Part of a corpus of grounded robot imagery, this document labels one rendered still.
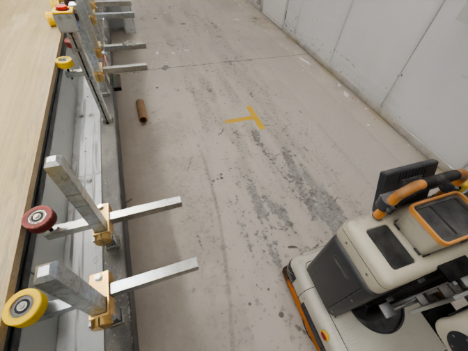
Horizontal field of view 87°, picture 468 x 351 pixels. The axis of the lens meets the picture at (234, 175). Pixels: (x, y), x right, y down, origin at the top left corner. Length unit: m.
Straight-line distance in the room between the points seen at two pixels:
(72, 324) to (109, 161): 0.65
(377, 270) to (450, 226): 0.27
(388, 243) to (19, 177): 1.26
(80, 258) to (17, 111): 0.67
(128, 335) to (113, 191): 0.55
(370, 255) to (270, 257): 0.88
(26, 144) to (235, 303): 1.27
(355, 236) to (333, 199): 1.16
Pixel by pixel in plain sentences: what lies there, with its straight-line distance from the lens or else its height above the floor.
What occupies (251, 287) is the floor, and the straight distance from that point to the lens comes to 1.64.
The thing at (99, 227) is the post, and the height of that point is 0.86.
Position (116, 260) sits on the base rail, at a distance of 0.99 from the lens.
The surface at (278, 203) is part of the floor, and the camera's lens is 1.94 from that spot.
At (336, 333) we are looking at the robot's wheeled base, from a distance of 1.41.
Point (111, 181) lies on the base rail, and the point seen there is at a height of 0.70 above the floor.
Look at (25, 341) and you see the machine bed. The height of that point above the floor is 0.78.
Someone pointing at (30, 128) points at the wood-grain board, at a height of 0.90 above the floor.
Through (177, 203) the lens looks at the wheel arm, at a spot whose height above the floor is 0.82.
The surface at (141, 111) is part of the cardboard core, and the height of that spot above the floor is 0.08.
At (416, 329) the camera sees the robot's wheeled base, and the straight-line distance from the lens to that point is 1.61.
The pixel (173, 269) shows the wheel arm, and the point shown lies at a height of 0.84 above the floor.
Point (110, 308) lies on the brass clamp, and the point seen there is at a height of 0.85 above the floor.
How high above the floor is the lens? 1.57
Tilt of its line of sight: 50 degrees down
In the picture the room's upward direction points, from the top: 6 degrees clockwise
